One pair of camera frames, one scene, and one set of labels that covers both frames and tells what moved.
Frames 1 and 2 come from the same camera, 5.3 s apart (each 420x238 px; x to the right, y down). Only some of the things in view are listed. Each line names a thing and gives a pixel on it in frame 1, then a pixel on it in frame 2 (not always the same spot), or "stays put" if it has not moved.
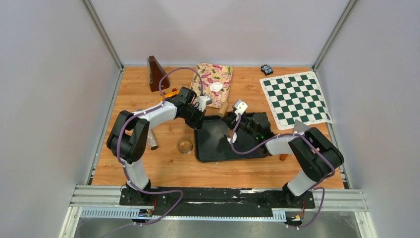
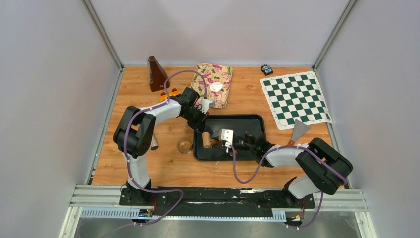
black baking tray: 211,145 stays put
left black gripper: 198,124 stays put
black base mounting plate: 180,202 stays put
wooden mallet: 223,109 -> 207,142
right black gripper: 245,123 -> 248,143
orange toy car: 174,91 stays put
